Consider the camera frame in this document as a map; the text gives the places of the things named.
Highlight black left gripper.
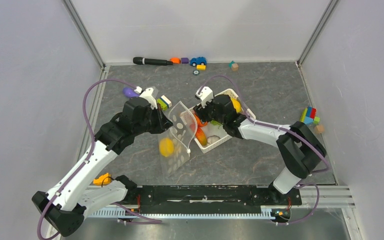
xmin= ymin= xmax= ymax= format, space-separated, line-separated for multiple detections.
xmin=133 ymin=103 xmax=174 ymax=136

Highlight green toy grapes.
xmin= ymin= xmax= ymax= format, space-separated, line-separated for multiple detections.
xmin=209 ymin=120 xmax=222 ymax=126

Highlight orange toy pumpkin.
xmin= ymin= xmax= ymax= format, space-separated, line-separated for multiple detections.
xmin=193 ymin=113 xmax=208 ymax=128

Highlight yellow orange toy fruit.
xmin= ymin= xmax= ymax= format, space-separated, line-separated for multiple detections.
xmin=158 ymin=137 xmax=175 ymax=158

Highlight clear zip top bag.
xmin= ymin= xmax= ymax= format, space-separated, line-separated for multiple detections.
xmin=158 ymin=101 xmax=198 ymax=177

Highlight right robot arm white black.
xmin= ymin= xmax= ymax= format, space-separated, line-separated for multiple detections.
xmin=193 ymin=93 xmax=330 ymax=204

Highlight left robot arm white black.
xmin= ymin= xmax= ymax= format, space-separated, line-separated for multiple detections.
xmin=32 ymin=97 xmax=173 ymax=237

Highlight green blue white brick stack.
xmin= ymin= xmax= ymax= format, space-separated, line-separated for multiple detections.
xmin=156 ymin=95 xmax=172 ymax=111

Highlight white toy garlic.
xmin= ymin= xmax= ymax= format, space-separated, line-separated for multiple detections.
xmin=207 ymin=135 xmax=221 ymax=145

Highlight white perforated plastic basket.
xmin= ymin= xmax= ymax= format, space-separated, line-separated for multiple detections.
xmin=180 ymin=88 xmax=256 ymax=154

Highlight wooden toy cube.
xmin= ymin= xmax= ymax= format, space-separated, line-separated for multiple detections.
xmin=230 ymin=63 xmax=239 ymax=72

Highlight yellow toy brick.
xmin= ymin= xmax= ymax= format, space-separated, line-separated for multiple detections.
xmin=196 ymin=65 xmax=207 ymax=71

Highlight blue toy car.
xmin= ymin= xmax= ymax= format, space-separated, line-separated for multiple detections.
xmin=189 ymin=56 xmax=207 ymax=67

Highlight black microphone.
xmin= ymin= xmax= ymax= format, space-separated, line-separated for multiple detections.
xmin=132 ymin=56 xmax=174 ymax=66

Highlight purple toy block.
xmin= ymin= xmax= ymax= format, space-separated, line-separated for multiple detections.
xmin=180 ymin=57 xmax=189 ymax=64

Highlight orange toy piece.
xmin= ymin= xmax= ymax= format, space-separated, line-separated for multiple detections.
xmin=169 ymin=57 xmax=182 ymax=64

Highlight multicolour block stack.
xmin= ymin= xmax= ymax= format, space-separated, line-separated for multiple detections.
xmin=299 ymin=106 xmax=320 ymax=125

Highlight light wooden cube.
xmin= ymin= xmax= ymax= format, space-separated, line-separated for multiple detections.
xmin=314 ymin=124 xmax=325 ymax=134

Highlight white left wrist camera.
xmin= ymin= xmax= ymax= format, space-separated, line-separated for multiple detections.
xmin=134 ymin=86 xmax=159 ymax=109

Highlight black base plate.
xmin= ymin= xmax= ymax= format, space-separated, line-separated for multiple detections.
xmin=119 ymin=185 xmax=302 ymax=214

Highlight white slotted cable duct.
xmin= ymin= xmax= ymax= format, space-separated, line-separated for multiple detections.
xmin=88 ymin=206 xmax=275 ymax=220

